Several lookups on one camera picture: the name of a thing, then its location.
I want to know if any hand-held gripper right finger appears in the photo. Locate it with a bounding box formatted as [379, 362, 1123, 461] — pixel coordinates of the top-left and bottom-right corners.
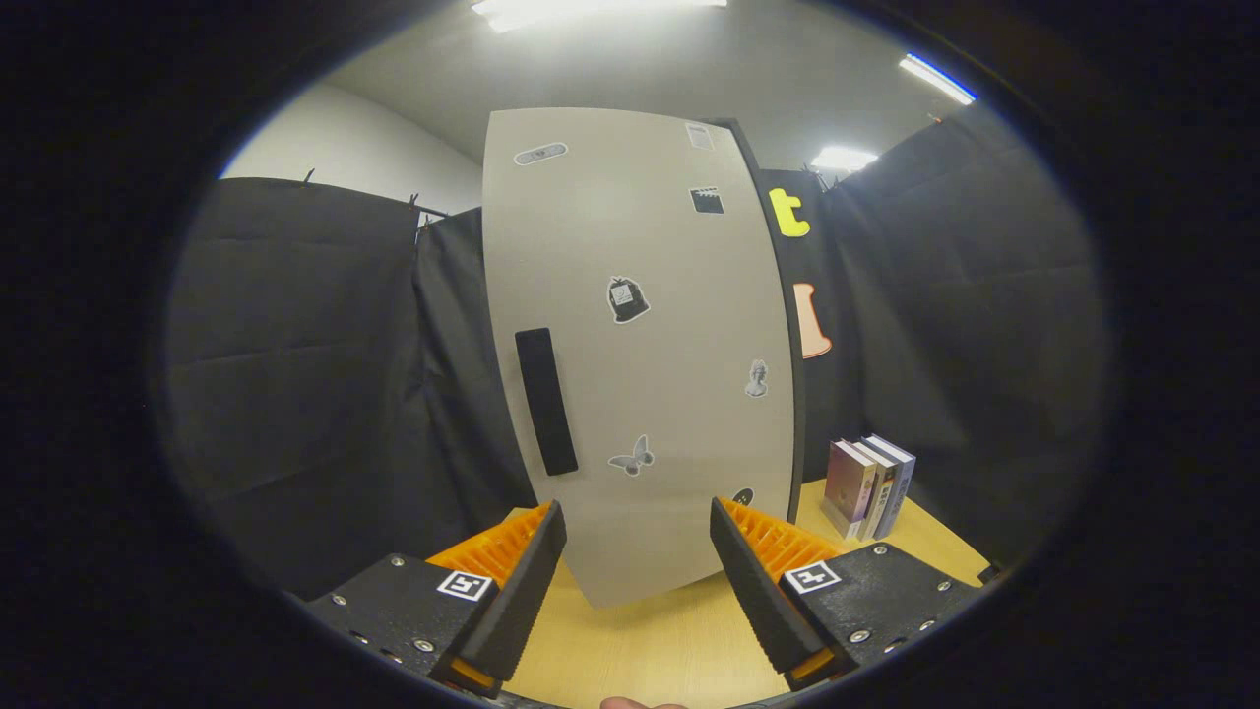
[709, 497, 995, 692]

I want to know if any white spine book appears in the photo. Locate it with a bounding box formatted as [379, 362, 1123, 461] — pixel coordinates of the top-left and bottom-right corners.
[851, 438, 899, 541]

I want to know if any wide ceiling light panel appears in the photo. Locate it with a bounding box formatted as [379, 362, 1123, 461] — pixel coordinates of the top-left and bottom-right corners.
[471, 0, 729, 32]

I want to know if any beige cabinet door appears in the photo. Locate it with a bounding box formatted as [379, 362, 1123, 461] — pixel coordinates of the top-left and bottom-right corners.
[480, 106, 796, 610]

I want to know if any black door handle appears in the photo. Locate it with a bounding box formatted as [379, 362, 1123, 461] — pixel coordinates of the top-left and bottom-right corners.
[514, 327, 580, 478]

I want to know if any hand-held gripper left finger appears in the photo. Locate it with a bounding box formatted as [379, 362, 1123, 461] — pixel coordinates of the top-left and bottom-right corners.
[300, 499, 569, 700]

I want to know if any black backdrop cloth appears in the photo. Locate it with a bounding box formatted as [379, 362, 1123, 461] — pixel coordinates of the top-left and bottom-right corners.
[162, 103, 1108, 597]

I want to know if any small ceiling light panel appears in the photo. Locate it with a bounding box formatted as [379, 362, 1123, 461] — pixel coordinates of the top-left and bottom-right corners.
[812, 146, 879, 173]

